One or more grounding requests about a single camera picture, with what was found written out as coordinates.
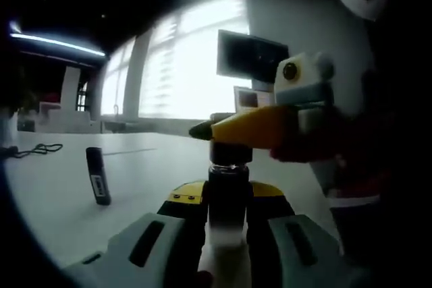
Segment person's right hand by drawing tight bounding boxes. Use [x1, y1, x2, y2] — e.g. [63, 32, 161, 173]
[269, 132, 340, 165]

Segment white table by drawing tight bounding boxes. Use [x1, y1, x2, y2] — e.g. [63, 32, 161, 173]
[3, 131, 342, 288]

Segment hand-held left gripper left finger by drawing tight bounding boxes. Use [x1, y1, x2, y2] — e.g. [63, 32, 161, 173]
[65, 181, 208, 288]

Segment black power cable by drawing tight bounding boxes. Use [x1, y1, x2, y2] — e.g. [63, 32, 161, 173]
[0, 143, 64, 159]

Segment tall dark cosmetic bottle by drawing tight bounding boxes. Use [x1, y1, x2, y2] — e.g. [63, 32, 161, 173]
[202, 162, 253, 268]

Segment small white framed screen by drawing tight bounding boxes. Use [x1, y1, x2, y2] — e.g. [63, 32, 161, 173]
[234, 86, 274, 114]

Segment small labelled cosmetic bottle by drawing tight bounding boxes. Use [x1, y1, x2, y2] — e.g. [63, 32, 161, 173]
[85, 146, 112, 206]

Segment long ceiling light strip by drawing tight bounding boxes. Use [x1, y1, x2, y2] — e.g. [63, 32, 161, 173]
[9, 32, 107, 58]

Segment person's left hand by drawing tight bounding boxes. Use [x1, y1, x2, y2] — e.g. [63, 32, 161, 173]
[197, 270, 214, 288]

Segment white window blinds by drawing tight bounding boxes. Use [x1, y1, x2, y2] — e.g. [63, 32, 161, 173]
[99, 0, 252, 121]

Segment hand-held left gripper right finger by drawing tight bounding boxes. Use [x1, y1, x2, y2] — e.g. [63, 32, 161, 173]
[248, 181, 372, 288]

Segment black wall monitor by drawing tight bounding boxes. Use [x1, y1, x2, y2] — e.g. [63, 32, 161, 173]
[217, 30, 291, 84]

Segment black cosmetic bottle cap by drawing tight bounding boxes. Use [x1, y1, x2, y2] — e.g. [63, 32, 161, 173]
[209, 142, 254, 166]

